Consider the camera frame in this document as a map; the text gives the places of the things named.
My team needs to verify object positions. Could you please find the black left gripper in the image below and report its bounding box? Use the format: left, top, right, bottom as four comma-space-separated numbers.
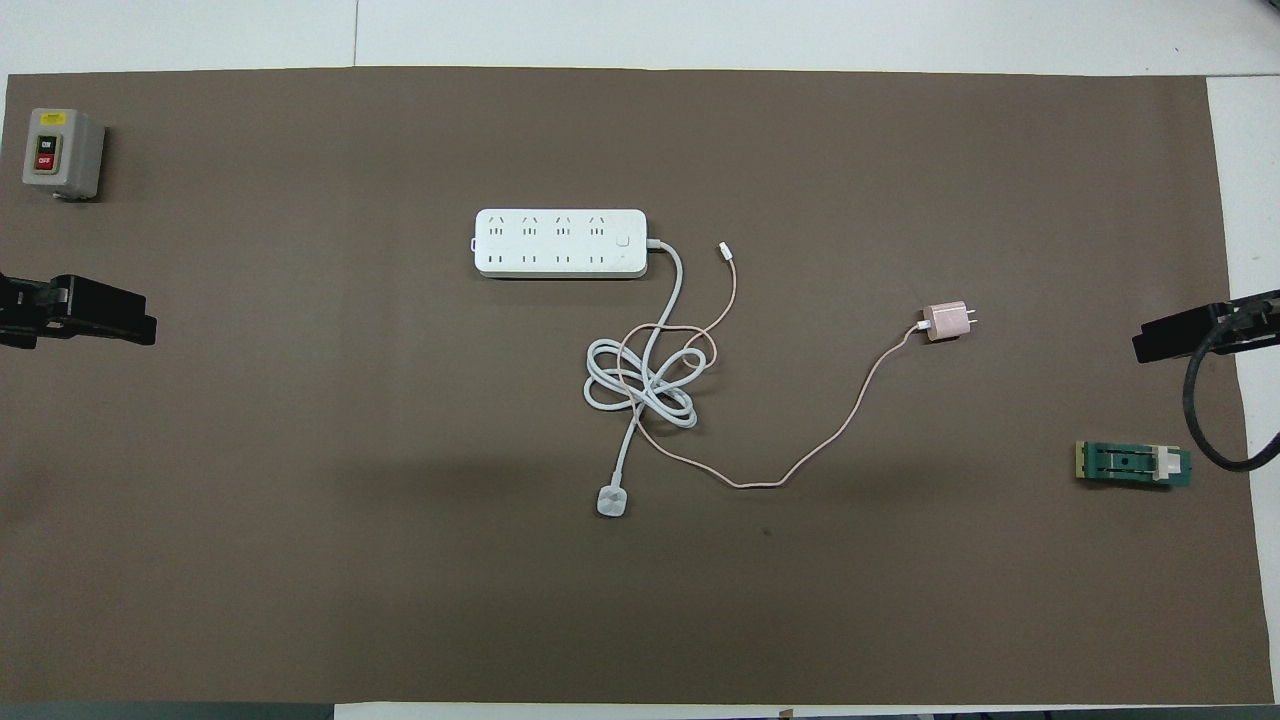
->
0, 272, 158, 350

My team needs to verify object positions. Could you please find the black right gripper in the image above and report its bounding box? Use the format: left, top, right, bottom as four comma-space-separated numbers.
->
1132, 290, 1280, 364

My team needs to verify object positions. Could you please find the pink USB charger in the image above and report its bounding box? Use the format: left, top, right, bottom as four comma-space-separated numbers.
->
920, 301, 978, 344

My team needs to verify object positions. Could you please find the pink charging cable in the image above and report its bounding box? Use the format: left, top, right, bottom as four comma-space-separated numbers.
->
612, 241, 926, 491

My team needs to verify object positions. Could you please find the white power strip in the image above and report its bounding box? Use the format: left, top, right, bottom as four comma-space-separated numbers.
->
471, 207, 648, 280

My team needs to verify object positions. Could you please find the brown table mat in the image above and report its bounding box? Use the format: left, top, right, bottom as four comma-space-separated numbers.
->
0, 66, 1263, 706

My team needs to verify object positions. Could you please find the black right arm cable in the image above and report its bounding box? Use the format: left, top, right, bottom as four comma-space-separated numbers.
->
1183, 300, 1280, 473

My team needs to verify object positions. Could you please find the green knife switch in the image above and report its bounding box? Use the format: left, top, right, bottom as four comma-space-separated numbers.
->
1075, 440, 1194, 491

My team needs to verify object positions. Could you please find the grey on-off switch box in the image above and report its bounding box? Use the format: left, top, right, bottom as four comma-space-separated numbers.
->
22, 107, 107, 201

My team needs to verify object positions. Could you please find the white power strip cord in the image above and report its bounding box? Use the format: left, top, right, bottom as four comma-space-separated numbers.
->
583, 237, 713, 518

